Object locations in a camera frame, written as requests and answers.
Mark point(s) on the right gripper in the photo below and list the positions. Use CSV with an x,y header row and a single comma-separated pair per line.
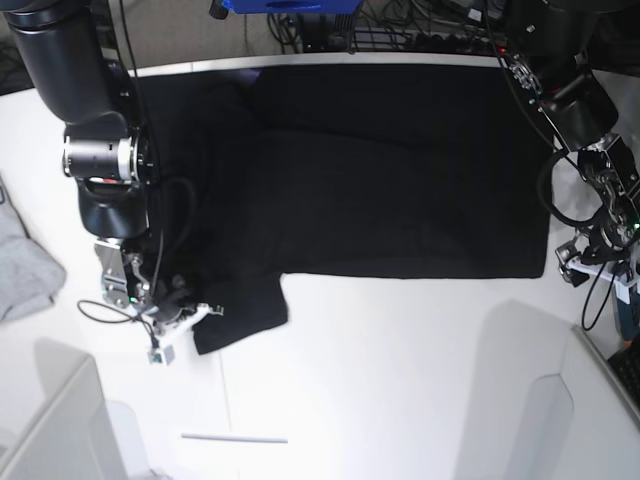
x,y
172,312

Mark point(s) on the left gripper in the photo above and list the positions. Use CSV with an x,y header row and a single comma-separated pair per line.
x,y
601,251

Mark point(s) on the black T-shirt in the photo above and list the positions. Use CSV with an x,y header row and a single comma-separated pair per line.
x,y
383,171

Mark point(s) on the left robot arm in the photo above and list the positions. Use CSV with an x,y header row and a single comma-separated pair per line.
x,y
548,56

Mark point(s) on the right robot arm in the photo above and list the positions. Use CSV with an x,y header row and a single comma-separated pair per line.
x,y
72,56

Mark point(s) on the blue glue gun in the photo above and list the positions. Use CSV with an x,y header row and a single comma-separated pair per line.
x,y
627,316

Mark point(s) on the black keyboard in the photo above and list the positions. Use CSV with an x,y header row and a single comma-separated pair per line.
x,y
625,364

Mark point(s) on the grey cloth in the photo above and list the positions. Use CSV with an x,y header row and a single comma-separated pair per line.
x,y
30,277

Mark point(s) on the black power strip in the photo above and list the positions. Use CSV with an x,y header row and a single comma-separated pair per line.
x,y
413,41

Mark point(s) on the blue box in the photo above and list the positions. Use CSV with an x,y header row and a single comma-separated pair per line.
x,y
249,7

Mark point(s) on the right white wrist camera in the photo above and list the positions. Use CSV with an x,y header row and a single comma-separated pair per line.
x,y
161,355

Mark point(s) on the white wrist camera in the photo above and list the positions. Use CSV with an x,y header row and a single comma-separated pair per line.
x,y
625,289
161,355

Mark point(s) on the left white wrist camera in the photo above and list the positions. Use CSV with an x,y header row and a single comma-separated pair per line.
x,y
625,289

